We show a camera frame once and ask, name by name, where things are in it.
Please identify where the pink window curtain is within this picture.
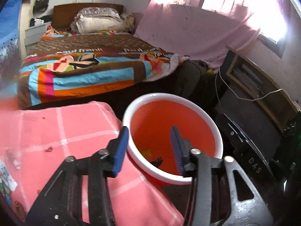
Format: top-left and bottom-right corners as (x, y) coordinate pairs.
(133, 0), (290, 69)

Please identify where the beige pillow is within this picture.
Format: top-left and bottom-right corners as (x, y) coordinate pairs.
(70, 7), (135, 34)

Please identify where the red plastic basin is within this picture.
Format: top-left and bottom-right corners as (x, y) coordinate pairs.
(122, 93), (223, 187)

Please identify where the colourful striped bed blanket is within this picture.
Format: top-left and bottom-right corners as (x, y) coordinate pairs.
(17, 29), (188, 110)

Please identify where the small red scrap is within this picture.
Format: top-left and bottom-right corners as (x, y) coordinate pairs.
(45, 146), (53, 152)

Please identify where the blue fabric wardrobe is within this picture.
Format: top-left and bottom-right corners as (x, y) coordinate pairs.
(1, 0), (22, 89)

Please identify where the pink checked table cloth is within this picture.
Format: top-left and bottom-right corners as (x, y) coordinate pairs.
(1, 102), (184, 225)

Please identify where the white cable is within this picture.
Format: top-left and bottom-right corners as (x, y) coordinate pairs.
(214, 67), (298, 104)

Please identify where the brown wooden headboard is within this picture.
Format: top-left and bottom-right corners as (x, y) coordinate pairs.
(51, 3), (124, 31)

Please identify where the white bedside drawer cabinet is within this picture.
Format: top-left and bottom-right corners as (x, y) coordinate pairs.
(24, 22), (51, 55)

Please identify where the wooden shelf desk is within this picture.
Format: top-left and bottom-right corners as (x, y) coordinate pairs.
(220, 46), (298, 133)

